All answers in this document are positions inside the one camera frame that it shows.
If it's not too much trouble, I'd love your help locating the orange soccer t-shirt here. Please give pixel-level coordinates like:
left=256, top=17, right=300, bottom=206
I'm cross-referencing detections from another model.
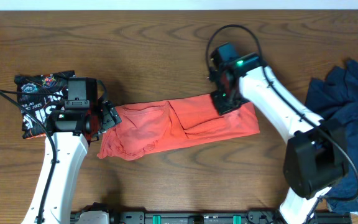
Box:
left=98, top=95, right=260, bottom=161

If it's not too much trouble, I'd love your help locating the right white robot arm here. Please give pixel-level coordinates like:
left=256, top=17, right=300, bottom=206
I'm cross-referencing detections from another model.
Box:
left=206, top=50, right=354, bottom=223

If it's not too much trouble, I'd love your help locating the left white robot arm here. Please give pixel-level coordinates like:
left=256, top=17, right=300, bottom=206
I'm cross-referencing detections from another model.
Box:
left=22, top=100, right=121, bottom=223

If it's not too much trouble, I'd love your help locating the folded black printed shirt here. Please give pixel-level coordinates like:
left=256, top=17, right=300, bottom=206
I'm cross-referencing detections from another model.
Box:
left=14, top=70, right=75, bottom=123

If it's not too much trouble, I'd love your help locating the navy blue garment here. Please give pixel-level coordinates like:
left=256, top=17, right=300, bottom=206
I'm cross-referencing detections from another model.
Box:
left=305, top=60, right=358, bottom=213

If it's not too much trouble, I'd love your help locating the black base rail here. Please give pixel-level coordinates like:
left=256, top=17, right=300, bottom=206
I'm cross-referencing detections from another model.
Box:
left=70, top=202, right=352, bottom=224

